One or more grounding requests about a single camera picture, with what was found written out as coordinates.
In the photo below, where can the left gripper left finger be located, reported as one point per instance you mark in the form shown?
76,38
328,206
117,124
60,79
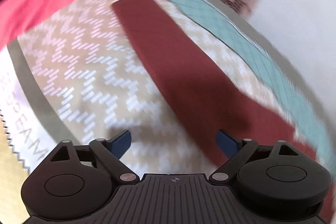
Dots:
108,153

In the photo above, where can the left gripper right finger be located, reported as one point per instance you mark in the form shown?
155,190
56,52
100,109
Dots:
238,152

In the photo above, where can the maroon red t-shirt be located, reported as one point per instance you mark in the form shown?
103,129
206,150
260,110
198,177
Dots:
202,97

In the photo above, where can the patterned beige teal bedspread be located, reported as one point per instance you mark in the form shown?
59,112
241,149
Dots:
75,77

